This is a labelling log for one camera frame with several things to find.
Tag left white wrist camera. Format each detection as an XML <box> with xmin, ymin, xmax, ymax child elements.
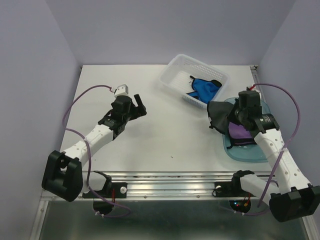
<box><xmin>113</xmin><ymin>84</ymin><xmax>129</xmax><ymax>98</ymax></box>

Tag white plastic basket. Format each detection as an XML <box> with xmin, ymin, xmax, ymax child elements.
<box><xmin>158</xmin><ymin>54</ymin><xmax>230</xmax><ymax>109</ymax></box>

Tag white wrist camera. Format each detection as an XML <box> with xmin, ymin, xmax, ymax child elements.
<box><xmin>113</xmin><ymin>84</ymin><xmax>129</xmax><ymax>98</ymax></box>
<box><xmin>246</xmin><ymin>85</ymin><xmax>262</xmax><ymax>99</ymax></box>

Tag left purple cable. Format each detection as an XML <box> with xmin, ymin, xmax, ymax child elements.
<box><xmin>61</xmin><ymin>84</ymin><xmax>132</xmax><ymax>219</ymax></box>

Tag blue towel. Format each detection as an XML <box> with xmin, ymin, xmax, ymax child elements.
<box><xmin>187</xmin><ymin>75</ymin><xmax>223</xmax><ymax>104</ymax></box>

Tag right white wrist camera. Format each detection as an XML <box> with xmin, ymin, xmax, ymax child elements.
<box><xmin>246</xmin><ymin>85</ymin><xmax>262</xmax><ymax>99</ymax></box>

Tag blue translucent plastic tray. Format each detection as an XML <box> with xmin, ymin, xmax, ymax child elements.
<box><xmin>221</xmin><ymin>96</ymin><xmax>273</xmax><ymax>164</ymax></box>

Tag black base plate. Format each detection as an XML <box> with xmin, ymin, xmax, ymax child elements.
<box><xmin>212</xmin><ymin>181</ymin><xmax>260</xmax><ymax>198</ymax></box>
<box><xmin>96</xmin><ymin>182</ymin><xmax>128</xmax><ymax>200</ymax></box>

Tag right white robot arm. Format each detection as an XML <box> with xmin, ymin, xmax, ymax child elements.
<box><xmin>230</xmin><ymin>90</ymin><xmax>320</xmax><ymax>222</ymax></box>

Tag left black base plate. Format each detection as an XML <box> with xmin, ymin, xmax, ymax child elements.
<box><xmin>96</xmin><ymin>182</ymin><xmax>128</xmax><ymax>200</ymax></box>

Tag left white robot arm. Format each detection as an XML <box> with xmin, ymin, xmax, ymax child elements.
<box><xmin>41</xmin><ymin>94</ymin><xmax>147</xmax><ymax>202</ymax></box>

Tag aluminium rail frame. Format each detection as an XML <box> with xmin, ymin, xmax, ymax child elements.
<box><xmin>38</xmin><ymin>65</ymin><xmax>320</xmax><ymax>240</ymax></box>

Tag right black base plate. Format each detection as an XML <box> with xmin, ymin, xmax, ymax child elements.
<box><xmin>212</xmin><ymin>181</ymin><xmax>260</xmax><ymax>198</ymax></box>

